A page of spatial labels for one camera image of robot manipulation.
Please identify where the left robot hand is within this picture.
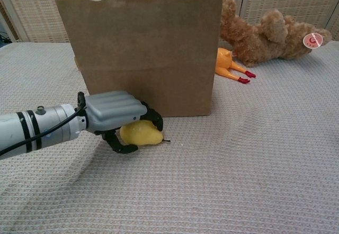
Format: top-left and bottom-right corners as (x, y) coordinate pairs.
(84, 90), (164, 154)

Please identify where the yellow pear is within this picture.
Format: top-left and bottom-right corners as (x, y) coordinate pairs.
(119, 120), (172, 147)

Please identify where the brown paper bag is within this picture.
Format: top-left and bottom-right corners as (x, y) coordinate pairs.
(55, 0), (225, 118)

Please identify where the orange rubber chicken toy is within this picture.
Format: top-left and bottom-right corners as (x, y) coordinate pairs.
(214, 47), (257, 84)

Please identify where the brown teddy bear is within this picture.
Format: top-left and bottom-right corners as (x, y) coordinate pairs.
(219, 0), (333, 68)

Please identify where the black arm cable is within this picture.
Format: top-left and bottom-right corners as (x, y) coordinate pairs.
(0, 91), (87, 157)

